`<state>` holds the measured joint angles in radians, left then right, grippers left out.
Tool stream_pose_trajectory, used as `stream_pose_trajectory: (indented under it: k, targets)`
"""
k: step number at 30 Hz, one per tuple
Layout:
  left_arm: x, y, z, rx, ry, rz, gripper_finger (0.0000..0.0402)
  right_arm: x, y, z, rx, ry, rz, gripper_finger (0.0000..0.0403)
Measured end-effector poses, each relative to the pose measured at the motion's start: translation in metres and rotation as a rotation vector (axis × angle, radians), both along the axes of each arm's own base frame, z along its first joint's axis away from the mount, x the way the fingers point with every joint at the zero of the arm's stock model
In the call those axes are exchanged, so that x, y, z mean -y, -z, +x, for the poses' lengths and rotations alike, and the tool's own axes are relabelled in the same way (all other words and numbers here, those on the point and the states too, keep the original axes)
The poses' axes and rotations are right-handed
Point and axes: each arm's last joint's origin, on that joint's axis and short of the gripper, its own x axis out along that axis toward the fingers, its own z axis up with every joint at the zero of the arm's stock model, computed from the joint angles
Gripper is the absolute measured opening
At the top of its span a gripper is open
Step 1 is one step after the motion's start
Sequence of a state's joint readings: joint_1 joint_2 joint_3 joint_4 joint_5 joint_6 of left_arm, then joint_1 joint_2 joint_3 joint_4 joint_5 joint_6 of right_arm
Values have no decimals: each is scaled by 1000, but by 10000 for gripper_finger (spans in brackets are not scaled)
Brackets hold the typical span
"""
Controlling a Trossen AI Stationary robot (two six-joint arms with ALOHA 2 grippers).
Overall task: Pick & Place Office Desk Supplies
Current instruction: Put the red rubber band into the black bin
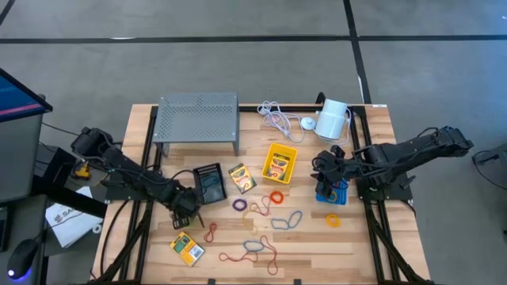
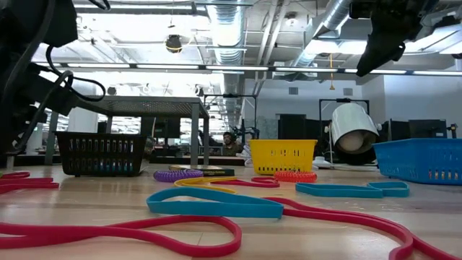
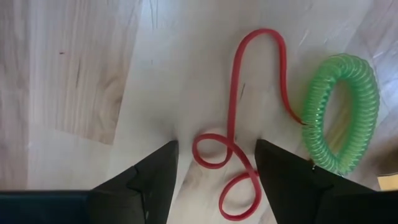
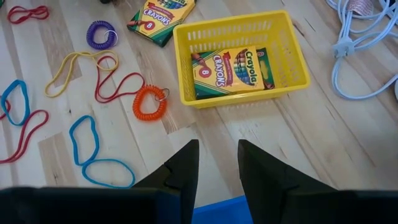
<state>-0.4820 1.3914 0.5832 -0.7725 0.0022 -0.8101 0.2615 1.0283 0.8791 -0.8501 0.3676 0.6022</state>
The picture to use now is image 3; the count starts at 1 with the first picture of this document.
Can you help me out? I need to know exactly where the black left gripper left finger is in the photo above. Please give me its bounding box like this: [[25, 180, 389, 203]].
[[88, 140, 180, 224]]

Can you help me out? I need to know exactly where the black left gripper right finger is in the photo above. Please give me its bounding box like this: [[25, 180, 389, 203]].
[[255, 139, 373, 224]]

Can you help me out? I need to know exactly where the red rubber band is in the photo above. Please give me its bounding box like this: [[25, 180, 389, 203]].
[[192, 28, 307, 222]]

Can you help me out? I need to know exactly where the green spiral coil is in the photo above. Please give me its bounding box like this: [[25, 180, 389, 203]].
[[300, 53, 381, 175]]

